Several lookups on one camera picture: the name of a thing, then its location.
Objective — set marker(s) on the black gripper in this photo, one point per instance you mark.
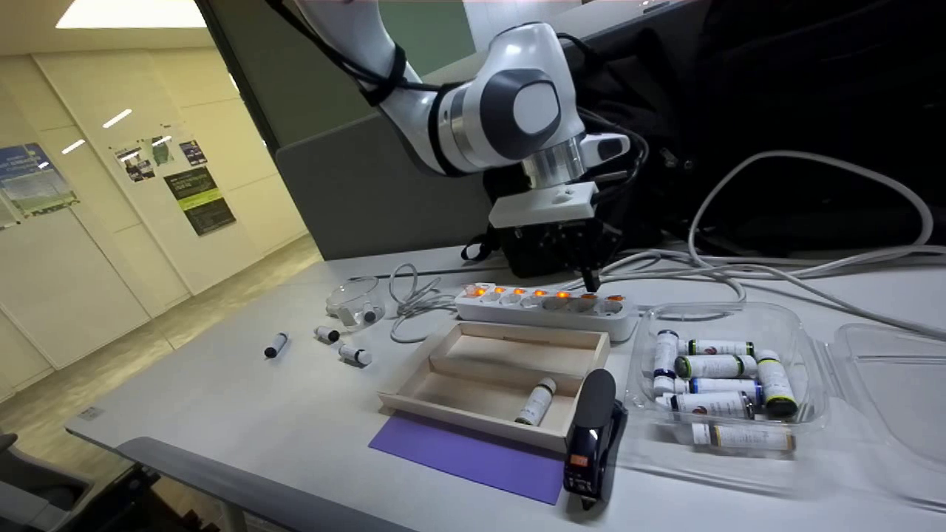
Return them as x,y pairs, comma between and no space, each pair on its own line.
548,249

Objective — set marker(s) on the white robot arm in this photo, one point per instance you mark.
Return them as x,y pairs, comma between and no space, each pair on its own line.
514,107

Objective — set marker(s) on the white power strip orange switches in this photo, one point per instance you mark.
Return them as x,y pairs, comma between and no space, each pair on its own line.
543,304

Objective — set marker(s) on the light wooden tray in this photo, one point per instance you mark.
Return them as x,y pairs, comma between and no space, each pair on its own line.
491,378

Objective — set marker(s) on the black stapler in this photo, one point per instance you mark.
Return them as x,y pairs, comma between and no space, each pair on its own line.
596,431

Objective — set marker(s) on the purple paper sheet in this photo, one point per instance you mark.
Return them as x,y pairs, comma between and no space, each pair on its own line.
462,459

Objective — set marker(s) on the gray partition panel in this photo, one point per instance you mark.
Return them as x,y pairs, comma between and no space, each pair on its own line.
373,193

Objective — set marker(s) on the clear plastic bag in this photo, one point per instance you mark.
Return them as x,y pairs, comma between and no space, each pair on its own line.
350,300

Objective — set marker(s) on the black fabric cover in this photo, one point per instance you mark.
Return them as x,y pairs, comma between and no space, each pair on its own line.
789,88

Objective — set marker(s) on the clear plastic clamshell container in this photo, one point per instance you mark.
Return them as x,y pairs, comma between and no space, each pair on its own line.
888,394

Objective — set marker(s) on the ceiling light panel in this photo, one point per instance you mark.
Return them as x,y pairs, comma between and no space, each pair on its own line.
129,13

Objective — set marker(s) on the black chair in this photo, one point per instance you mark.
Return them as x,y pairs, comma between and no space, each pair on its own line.
60,490

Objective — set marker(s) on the white wrist mount plate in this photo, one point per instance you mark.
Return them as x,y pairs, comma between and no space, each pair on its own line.
543,208

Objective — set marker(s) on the black green wall poster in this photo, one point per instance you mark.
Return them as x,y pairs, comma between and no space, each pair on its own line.
200,198

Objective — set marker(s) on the small wall notice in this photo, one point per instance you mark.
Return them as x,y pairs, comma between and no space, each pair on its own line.
160,147
194,152
137,164

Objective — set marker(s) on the blue green wall poster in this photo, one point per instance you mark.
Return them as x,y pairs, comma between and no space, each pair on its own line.
32,177

